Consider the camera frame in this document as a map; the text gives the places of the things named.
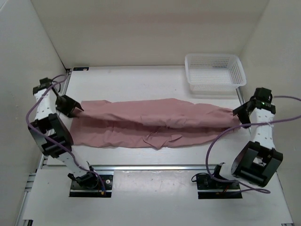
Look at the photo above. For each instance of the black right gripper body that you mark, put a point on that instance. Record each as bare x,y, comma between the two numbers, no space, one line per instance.
243,118

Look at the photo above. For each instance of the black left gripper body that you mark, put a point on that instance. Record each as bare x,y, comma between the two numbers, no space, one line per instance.
64,104

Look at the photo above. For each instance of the pink trousers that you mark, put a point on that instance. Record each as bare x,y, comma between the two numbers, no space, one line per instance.
149,123

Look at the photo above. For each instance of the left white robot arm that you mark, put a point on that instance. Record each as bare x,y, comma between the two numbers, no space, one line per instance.
52,136

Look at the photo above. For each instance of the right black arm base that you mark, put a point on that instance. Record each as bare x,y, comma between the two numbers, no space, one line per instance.
212,189

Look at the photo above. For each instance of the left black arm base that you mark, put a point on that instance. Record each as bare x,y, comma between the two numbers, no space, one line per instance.
90,186

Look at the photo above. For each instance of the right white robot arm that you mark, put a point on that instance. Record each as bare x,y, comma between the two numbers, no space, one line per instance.
258,160

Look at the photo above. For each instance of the white plastic basket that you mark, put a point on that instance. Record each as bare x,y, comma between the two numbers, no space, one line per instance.
214,73

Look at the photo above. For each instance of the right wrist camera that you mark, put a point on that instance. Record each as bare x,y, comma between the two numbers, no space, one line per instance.
263,94

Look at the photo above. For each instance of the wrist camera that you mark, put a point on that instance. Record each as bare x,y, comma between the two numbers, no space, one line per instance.
263,94
45,82

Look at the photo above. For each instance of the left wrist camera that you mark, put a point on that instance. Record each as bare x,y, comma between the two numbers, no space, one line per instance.
45,82

